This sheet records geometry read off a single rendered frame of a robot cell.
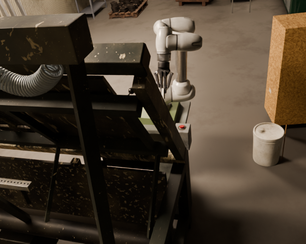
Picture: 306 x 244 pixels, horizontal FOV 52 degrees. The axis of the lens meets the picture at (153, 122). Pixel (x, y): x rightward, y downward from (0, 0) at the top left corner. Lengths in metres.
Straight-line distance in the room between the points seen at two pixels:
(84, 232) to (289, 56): 2.57
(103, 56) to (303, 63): 2.64
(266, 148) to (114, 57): 2.35
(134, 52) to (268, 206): 2.25
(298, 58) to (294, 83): 0.28
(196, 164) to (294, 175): 0.99
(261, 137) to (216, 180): 0.63
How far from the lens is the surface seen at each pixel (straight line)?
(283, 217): 3.13
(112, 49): 1.35
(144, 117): 2.86
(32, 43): 0.86
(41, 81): 0.99
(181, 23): 2.54
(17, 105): 1.72
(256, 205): 3.18
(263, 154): 3.45
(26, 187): 2.22
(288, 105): 3.86
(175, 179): 2.27
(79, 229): 2.23
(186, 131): 2.45
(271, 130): 3.44
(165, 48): 2.00
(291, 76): 3.68
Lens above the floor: 2.41
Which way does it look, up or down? 35 degrees down
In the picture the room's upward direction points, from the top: 8 degrees counter-clockwise
